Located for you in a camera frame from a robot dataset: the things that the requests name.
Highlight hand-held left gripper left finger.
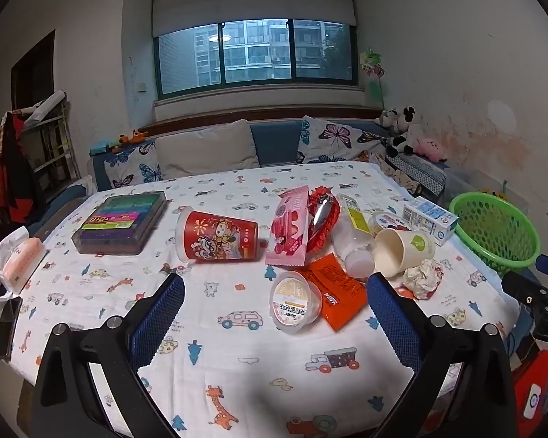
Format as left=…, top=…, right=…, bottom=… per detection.
left=30, top=274, right=186, bottom=438

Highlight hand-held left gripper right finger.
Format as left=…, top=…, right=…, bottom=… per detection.
left=366, top=273, right=517, bottom=438

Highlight green plastic basket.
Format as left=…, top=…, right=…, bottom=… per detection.
left=448, top=192, right=540, bottom=279

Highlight white paper cup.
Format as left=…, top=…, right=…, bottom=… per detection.
left=373, top=228, right=436, bottom=279

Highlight clear plastic bottle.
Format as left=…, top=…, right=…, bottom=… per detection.
left=332, top=193, right=376, bottom=278

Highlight red printed paper cup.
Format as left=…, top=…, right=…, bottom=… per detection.
left=176, top=207, right=259, bottom=264

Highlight white milk carton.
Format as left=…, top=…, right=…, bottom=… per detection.
left=402, top=196, right=460, bottom=243

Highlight red mesh foil wrapper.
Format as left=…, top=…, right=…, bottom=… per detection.
left=305, top=185, right=341, bottom=253

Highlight pink snack packet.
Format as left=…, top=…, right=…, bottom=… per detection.
left=265, top=185, right=310, bottom=266

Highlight orange snack packet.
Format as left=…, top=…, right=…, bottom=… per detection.
left=297, top=254, right=368, bottom=331

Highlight crumpled white paper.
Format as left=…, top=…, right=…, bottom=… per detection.
left=402, top=258, right=446, bottom=300

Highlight printed vehicle blanket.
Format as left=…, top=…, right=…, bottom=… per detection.
left=0, top=161, right=521, bottom=438

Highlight clear pudding cup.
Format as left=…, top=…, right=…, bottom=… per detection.
left=269, top=270, right=323, bottom=335

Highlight white round lidded tub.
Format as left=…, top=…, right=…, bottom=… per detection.
left=368, top=211, right=412, bottom=238

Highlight colourful marker case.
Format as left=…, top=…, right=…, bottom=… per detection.
left=72, top=190, right=167, bottom=256

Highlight beige printed child garment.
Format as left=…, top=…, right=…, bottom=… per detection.
left=370, top=153, right=421, bottom=192

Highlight pink tissue pack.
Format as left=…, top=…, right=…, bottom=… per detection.
left=0, top=227, right=46, bottom=295

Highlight small butterfly pillow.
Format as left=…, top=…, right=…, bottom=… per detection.
left=105, top=139, right=163, bottom=190

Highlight black phone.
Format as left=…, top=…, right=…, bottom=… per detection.
left=0, top=296, right=23, bottom=360

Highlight pink plush toy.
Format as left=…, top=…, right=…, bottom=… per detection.
left=413, top=138, right=448, bottom=162

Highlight beige cushion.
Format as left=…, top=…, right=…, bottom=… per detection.
left=155, top=119, right=261, bottom=181

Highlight orange plush toy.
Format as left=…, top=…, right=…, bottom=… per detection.
left=119, top=130, right=149, bottom=147

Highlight large butterfly pillow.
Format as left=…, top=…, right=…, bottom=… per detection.
left=297, top=115, right=389, bottom=165

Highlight black white cow plush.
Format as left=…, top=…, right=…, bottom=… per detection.
left=386, top=106, right=421, bottom=158

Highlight metal shelf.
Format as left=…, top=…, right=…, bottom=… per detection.
left=20, top=91, right=80, bottom=183

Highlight hanging red black clothes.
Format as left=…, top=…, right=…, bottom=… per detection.
left=0, top=110, right=46, bottom=224

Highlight blue sofa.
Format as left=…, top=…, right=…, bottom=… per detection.
left=89, top=119, right=448, bottom=192

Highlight colourful pinwheel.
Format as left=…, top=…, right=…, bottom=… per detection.
left=360, top=49, right=387, bottom=105

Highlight dark door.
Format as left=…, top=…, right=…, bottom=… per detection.
left=11, top=30, right=56, bottom=110

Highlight window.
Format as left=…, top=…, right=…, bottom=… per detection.
left=153, top=19, right=359, bottom=100

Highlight white roller blind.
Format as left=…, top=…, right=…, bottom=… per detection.
left=152, top=0, right=358, bottom=38

